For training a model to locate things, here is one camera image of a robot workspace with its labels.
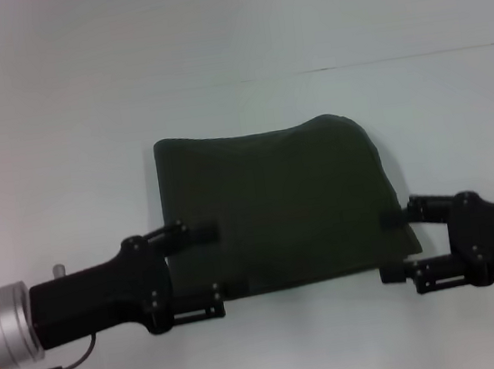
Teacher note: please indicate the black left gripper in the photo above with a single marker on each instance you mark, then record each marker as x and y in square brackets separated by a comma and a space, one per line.
[102, 299]

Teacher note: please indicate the small silver gripper plug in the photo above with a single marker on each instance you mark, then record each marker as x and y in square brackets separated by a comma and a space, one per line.
[60, 270]

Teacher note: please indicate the dark green FREE t-shirt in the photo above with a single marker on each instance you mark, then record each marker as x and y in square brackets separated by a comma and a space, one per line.
[277, 203]

